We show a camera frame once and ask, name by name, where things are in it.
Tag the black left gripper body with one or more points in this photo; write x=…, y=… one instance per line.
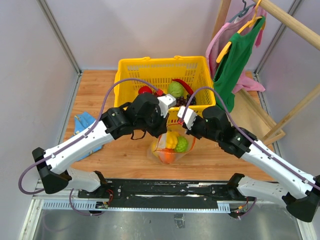
x=153, y=125

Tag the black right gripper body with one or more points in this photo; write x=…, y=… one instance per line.
x=199, y=130

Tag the yellow bell pepper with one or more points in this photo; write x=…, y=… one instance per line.
x=171, y=139

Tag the green sugar apple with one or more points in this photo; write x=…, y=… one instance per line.
x=182, y=144

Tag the clear zip top bag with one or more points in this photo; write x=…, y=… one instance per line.
x=161, y=142

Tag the orange fruit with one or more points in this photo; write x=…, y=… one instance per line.
x=167, y=155

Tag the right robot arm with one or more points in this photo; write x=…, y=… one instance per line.
x=294, y=189

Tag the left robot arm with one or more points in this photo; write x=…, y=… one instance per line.
x=55, y=163

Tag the green tank top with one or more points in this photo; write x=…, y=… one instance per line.
x=232, y=65

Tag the red apple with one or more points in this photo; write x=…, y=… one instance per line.
x=145, y=89

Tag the dark grape bunch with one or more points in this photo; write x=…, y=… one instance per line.
x=182, y=101

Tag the green cabbage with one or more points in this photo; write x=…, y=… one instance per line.
x=175, y=89

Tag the yellow plastic basket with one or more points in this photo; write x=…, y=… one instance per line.
x=160, y=72

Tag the red chili pepper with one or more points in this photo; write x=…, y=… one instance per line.
x=185, y=85

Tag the blue cloth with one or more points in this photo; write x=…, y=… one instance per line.
x=81, y=122

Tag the pink shirt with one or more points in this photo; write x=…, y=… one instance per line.
x=219, y=41

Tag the yellow hanger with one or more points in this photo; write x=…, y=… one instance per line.
x=249, y=24

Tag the grey hanger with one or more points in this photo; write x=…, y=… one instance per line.
x=242, y=12

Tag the wooden clothes rack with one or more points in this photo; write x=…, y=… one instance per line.
x=290, y=73

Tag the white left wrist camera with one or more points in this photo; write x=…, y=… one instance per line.
x=165, y=103

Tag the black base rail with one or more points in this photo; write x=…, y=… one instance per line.
x=164, y=194

